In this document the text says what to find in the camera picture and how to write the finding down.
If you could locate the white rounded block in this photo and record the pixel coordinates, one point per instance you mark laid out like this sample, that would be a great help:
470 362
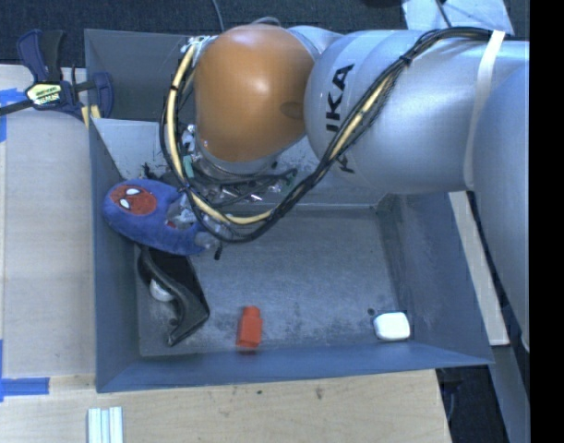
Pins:
391 326

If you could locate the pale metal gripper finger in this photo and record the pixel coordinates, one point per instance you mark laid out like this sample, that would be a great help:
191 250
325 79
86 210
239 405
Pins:
205 234
179 212

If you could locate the pale wood flat board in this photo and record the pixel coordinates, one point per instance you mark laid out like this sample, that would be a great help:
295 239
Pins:
48 247

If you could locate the blue plush toy red face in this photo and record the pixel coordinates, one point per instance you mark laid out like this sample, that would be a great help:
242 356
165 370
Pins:
138 219

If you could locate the black curved plastic piece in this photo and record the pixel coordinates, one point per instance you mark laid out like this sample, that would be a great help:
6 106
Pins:
184 293

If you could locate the grey metal bin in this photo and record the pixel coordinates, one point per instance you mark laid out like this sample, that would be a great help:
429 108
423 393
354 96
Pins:
309 270

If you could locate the red-orange small block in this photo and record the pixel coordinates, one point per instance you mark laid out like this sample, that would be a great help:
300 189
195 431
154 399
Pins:
249 326

